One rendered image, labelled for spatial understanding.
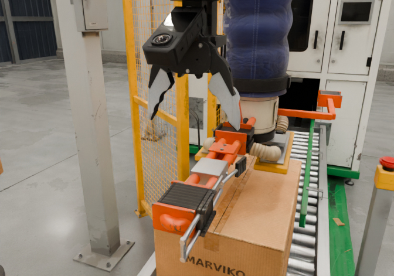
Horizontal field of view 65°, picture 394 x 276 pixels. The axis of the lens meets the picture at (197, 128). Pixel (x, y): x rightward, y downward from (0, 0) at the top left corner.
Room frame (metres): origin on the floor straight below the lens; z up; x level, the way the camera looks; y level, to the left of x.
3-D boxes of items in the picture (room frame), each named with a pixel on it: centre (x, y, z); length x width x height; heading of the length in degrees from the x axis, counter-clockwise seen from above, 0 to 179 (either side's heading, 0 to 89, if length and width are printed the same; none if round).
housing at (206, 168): (0.58, -0.03, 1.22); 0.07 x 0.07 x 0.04; 70
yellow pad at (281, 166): (0.98, -0.28, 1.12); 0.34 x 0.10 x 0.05; 160
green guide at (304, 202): (2.00, -0.84, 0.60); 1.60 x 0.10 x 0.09; 159
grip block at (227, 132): (0.78, -0.10, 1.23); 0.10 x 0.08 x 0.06; 70
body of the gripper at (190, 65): (0.49, 0.00, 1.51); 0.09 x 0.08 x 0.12; 159
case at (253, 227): (1.02, -0.16, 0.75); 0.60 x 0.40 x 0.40; 158
